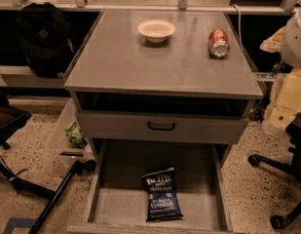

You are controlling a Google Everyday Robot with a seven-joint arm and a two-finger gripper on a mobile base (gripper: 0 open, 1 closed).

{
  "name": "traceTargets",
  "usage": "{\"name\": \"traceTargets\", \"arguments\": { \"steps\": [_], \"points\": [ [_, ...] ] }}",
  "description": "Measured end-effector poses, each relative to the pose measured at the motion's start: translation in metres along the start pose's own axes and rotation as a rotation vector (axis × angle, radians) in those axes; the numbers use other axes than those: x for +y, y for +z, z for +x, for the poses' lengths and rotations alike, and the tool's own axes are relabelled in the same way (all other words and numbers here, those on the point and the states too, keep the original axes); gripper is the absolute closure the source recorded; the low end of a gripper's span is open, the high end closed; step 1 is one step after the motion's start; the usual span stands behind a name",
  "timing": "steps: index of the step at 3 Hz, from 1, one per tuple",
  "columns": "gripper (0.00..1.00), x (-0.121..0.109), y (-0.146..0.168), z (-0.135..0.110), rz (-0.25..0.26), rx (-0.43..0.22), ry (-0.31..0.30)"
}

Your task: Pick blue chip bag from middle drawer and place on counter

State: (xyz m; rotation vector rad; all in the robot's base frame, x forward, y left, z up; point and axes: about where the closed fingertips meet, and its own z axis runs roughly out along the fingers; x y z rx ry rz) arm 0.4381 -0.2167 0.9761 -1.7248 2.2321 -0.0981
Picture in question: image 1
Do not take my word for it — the blue chip bag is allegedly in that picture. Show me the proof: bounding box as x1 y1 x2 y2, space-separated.
141 167 183 222

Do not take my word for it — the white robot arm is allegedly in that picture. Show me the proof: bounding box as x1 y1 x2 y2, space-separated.
260 8 301 134

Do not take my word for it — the grey drawer cabinet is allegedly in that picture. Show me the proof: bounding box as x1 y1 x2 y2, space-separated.
63 9 264 234

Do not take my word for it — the closed grey top drawer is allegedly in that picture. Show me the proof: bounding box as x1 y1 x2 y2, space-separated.
76 110 248 144

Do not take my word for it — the green chip bag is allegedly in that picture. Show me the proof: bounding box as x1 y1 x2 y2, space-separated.
64 122 87 148

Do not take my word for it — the open grey middle drawer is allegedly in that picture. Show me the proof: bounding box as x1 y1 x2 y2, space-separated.
67 139 234 234

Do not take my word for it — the white paper bowl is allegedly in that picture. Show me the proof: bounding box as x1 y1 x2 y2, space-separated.
137 19 175 43

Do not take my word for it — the clear plastic bin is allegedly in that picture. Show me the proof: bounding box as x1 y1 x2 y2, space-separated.
47 99 94 166

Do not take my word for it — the red soda can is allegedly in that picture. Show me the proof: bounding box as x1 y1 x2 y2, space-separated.
208 28 230 59

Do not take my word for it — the black backpack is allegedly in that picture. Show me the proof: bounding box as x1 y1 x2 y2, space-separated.
15 3 75 78

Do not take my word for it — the black stand left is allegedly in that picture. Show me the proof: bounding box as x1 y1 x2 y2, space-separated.
0 97 91 234

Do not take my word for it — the black office chair base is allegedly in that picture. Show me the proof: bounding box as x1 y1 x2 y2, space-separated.
247 114 301 230

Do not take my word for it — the black drawer handle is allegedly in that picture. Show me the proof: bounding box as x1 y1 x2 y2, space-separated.
147 122 175 132

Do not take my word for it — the white cable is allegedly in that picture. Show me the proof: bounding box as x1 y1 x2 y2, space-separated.
232 3 245 51

